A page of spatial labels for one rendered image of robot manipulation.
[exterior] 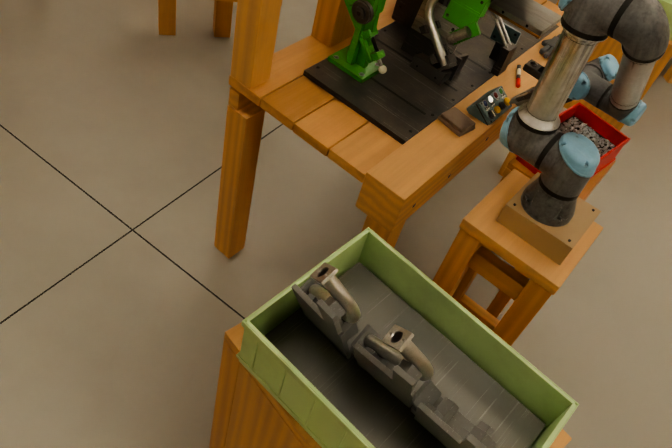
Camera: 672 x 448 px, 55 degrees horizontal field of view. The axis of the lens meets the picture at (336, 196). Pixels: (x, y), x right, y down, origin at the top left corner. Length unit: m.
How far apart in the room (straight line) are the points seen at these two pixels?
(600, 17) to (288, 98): 0.93
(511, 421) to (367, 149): 0.85
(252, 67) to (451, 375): 1.05
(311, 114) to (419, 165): 0.37
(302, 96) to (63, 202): 1.24
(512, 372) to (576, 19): 0.82
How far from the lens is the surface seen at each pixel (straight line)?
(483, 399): 1.57
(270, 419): 1.59
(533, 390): 1.56
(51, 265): 2.68
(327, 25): 2.24
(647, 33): 1.58
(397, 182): 1.81
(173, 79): 3.45
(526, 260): 1.86
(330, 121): 1.97
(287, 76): 2.10
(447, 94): 2.19
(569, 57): 1.66
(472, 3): 2.19
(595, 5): 1.58
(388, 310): 1.60
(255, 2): 1.86
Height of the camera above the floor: 2.15
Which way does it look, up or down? 46 degrees down
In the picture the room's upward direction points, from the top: 16 degrees clockwise
